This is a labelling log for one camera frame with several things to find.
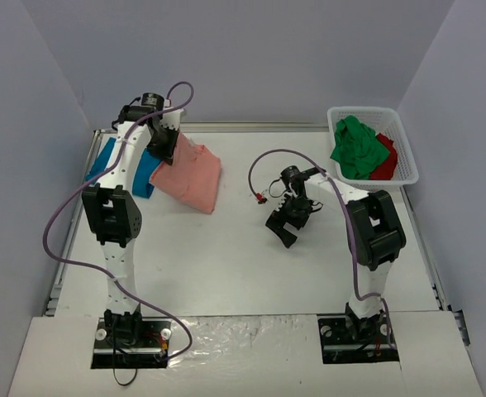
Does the pink t shirt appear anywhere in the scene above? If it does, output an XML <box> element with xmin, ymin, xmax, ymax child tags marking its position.
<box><xmin>150</xmin><ymin>134</ymin><xmax>222</xmax><ymax>214</ymax></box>

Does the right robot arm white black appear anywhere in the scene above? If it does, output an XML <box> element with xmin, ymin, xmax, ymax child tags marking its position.
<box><xmin>265</xmin><ymin>165</ymin><xmax>406</xmax><ymax>342</ymax></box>

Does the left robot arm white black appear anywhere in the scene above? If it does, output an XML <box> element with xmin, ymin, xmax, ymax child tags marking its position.
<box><xmin>82</xmin><ymin>93</ymin><xmax>181</xmax><ymax>346</ymax></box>

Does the blue folded t shirt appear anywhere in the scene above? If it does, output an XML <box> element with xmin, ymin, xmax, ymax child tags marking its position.
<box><xmin>85</xmin><ymin>137</ymin><xmax>161</xmax><ymax>199</ymax></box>

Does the green t shirt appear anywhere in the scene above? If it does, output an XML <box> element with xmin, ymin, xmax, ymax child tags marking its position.
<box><xmin>331</xmin><ymin>115</ymin><xmax>389</xmax><ymax>180</ymax></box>

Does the red t shirt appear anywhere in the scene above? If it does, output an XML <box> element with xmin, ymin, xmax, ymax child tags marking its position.
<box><xmin>369</xmin><ymin>134</ymin><xmax>398</xmax><ymax>180</ymax></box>

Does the white plastic basket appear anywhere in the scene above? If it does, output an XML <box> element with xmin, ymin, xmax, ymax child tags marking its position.
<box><xmin>326</xmin><ymin>106</ymin><xmax>419</xmax><ymax>191</ymax></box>

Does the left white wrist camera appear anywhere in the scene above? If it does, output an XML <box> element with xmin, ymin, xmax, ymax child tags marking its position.
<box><xmin>160</xmin><ymin>98</ymin><xmax>186</xmax><ymax>131</ymax></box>

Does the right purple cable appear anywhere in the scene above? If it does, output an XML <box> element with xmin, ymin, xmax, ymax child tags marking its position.
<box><xmin>247</xmin><ymin>148</ymin><xmax>395</xmax><ymax>347</ymax></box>

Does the purple cable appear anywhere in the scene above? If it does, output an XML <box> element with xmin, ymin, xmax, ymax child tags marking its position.
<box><xmin>41</xmin><ymin>81</ymin><xmax>197</xmax><ymax>359</ymax></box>
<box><xmin>247</xmin><ymin>148</ymin><xmax>395</xmax><ymax>347</ymax></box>

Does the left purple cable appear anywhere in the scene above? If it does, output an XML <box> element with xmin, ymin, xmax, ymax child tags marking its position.
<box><xmin>41</xmin><ymin>81</ymin><xmax>197</xmax><ymax>359</ymax></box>

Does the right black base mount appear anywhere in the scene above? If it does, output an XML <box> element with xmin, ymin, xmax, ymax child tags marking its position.
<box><xmin>317</xmin><ymin>313</ymin><xmax>399</xmax><ymax>365</ymax></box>

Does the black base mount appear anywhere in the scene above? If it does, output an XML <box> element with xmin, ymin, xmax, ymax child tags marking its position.
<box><xmin>91</xmin><ymin>318</ymin><xmax>172</xmax><ymax>370</ymax></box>
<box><xmin>317</xmin><ymin>313</ymin><xmax>399</xmax><ymax>365</ymax></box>

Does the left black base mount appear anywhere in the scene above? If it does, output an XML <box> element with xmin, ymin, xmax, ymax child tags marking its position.
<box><xmin>91</xmin><ymin>318</ymin><xmax>172</xmax><ymax>370</ymax></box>

